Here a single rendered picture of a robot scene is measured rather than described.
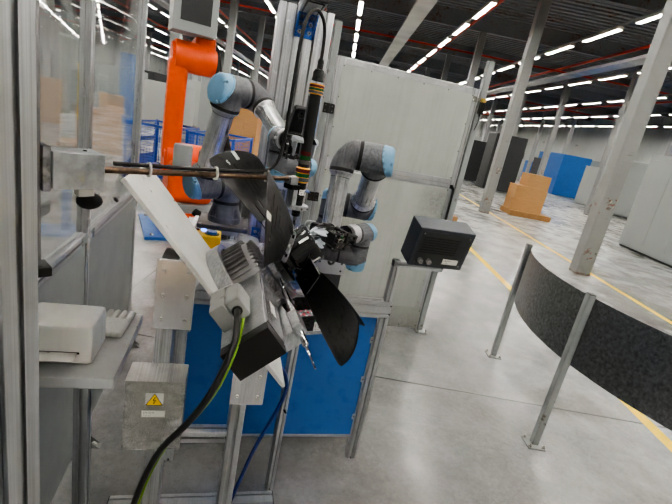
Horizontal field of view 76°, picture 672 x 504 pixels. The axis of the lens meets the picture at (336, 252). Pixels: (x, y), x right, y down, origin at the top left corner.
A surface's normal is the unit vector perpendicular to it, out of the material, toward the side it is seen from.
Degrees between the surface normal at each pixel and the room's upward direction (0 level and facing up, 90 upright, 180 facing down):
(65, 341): 90
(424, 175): 90
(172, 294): 90
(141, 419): 90
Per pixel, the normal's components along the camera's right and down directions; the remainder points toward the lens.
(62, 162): 0.72, 0.33
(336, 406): 0.21, 0.32
